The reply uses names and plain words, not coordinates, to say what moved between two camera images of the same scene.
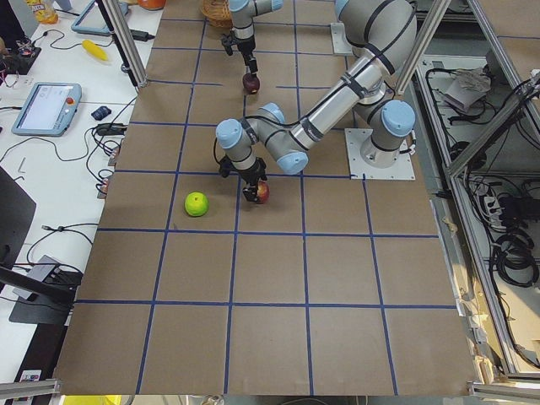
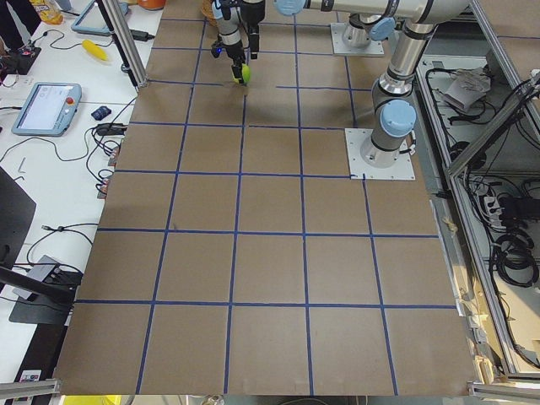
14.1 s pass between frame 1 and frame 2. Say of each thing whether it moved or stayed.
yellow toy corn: stayed
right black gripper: moved
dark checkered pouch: stayed
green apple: moved
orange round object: stayed
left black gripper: moved
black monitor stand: stayed
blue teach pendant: stayed
